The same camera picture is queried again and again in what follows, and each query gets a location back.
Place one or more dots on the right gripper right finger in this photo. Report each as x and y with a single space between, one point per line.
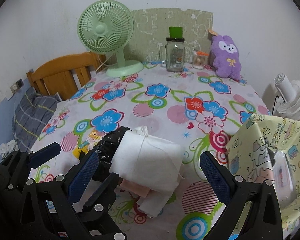
264 218

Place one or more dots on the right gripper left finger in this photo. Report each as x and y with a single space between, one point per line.
89 224

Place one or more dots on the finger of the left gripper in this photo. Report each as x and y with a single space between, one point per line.
43 152
104 197

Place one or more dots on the black speckled cloth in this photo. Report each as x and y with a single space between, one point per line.
100 162

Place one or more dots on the beige white sock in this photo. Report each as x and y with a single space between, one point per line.
152 205

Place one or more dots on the white cloth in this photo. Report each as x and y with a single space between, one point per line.
148 161
7 148

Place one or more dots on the white crumpled cloth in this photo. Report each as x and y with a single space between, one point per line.
7 148

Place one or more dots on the grey plaid pillow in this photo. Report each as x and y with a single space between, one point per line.
31 115

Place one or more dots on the blue bed sheet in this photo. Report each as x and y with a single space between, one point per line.
7 108

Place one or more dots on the yellow cartoon fabric bin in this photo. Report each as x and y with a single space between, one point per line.
267 147

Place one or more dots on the white standing fan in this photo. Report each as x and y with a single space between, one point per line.
288 105

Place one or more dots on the floral tablecloth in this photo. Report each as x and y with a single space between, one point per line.
194 108

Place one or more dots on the green desk fan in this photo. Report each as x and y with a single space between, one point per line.
107 26

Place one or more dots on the glass mason jar mug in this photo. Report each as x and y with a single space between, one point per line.
172 54

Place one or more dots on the cotton swab jar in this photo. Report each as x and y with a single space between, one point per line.
199 59

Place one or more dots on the green patterned cardboard panel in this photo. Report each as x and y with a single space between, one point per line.
153 26

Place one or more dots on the purple plush bunny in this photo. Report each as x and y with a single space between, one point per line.
225 56

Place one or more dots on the green cup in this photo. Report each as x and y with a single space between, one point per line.
176 32

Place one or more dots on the wall socket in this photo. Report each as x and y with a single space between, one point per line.
16 86

